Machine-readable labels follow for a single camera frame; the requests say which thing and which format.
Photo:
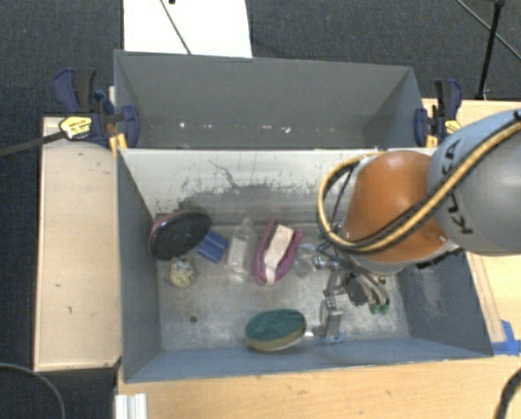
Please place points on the green and yellow round sponge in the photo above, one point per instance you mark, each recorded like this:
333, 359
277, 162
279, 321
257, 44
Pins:
274, 327

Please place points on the blue ribbed block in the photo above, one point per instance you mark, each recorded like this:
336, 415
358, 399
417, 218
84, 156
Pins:
213, 247

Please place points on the clear glass thing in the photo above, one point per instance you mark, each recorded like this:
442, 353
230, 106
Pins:
304, 260

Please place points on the pale speckled ball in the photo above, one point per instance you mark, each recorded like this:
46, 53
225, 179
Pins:
182, 272

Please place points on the black round disc red rim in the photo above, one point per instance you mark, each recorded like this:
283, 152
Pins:
179, 236

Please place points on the grey metal bin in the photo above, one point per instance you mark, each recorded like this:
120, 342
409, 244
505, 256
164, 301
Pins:
251, 103

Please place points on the clear plastic bottle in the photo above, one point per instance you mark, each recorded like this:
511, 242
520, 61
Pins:
240, 251

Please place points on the pale wood flat board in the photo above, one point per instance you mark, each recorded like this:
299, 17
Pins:
77, 251

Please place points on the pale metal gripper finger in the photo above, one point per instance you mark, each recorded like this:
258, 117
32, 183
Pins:
326, 317
337, 323

